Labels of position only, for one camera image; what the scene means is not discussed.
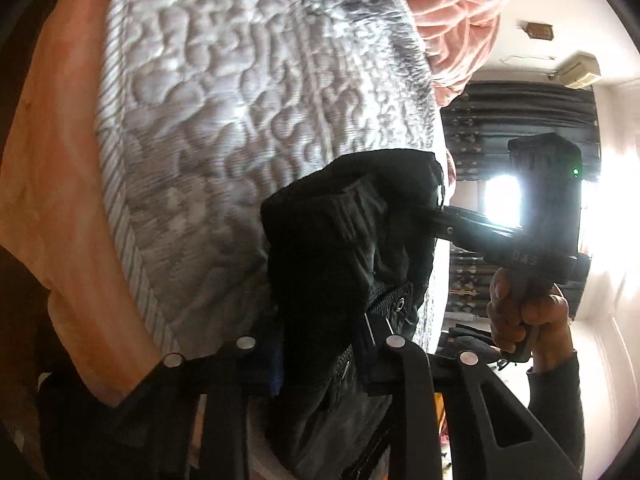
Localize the bright window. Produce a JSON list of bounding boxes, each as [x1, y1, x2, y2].
[[452, 172, 526, 233]]

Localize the grey quilted bedspread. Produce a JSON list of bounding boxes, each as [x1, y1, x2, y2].
[[94, 0, 451, 361]]

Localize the pink fleece blanket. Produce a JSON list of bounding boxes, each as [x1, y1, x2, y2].
[[395, 0, 531, 108]]

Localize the white air conditioner cable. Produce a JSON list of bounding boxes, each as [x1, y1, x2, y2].
[[495, 54, 557, 64]]

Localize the black pants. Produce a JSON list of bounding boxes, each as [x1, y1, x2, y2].
[[260, 149, 446, 480]]

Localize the brown wall plaque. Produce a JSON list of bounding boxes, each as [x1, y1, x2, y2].
[[522, 21, 554, 41]]

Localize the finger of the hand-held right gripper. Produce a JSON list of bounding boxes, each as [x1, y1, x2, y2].
[[425, 200, 523, 253]]

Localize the beige air conditioner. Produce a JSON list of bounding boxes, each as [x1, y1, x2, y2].
[[547, 50, 603, 90]]

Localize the dark patterned curtain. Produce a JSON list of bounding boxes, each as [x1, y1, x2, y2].
[[447, 250, 583, 323], [440, 80, 601, 183]]

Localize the person's right forearm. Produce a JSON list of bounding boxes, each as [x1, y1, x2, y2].
[[527, 345, 586, 478]]

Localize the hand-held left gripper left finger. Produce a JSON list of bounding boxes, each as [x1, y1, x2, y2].
[[37, 330, 286, 480]]

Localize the orange bed skirt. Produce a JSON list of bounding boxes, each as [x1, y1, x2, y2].
[[0, 0, 166, 408]]

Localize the person's right hand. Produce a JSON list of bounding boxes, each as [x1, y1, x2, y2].
[[487, 267, 571, 373]]

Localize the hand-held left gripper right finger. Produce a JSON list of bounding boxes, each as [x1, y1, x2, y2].
[[350, 316, 583, 480]]

